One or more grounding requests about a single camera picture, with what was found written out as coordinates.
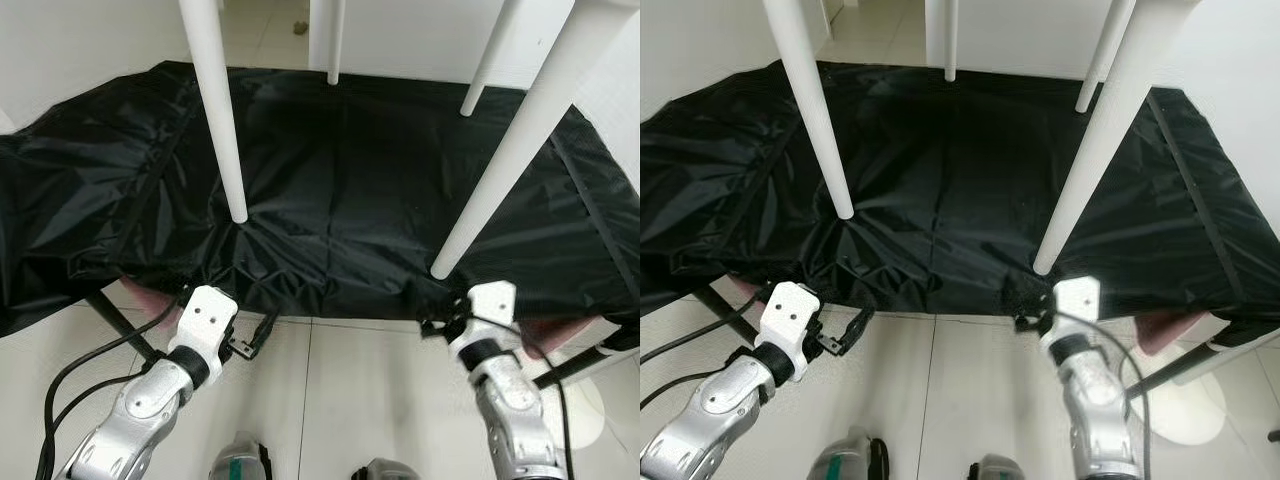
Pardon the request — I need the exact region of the pink table frame corner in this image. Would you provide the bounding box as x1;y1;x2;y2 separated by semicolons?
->
1140;310;1227;353
520;316;603;353

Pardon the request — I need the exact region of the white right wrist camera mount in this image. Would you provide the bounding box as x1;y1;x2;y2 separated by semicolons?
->
447;281;518;373
1040;276;1102;367

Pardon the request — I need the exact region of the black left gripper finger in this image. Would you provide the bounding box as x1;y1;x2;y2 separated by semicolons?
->
844;304;878;351
254;308;283;353

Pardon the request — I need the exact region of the black table cloth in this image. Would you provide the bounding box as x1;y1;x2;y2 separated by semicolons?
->
0;60;641;337
640;58;1280;347

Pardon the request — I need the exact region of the grey robot left leg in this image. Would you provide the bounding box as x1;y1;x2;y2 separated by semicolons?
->
210;432;273;480
808;427;891;480

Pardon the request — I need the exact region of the white plastic table leg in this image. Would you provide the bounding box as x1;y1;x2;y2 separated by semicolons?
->
943;0;959;83
460;0;523;118
179;0;249;224
1075;0;1138;114
1032;0;1201;277
326;0;347;87
430;0;606;281
762;0;855;221

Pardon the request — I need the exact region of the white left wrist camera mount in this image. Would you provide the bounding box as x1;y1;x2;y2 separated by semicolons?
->
750;282;824;387
165;286;240;387

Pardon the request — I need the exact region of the grey robot leg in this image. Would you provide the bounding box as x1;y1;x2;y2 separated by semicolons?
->
967;453;1027;480
210;432;273;480
352;458;417;480
808;427;891;480

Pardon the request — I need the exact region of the grey robot right leg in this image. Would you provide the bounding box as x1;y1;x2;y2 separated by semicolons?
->
352;458;417;480
967;453;1027;480

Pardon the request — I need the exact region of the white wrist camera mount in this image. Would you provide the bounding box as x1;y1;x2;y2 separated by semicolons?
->
1040;276;1102;367
750;282;824;387
165;286;240;387
447;281;518;373

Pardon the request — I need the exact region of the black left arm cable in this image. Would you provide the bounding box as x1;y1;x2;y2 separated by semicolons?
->
35;298;187;480
640;295;773;411

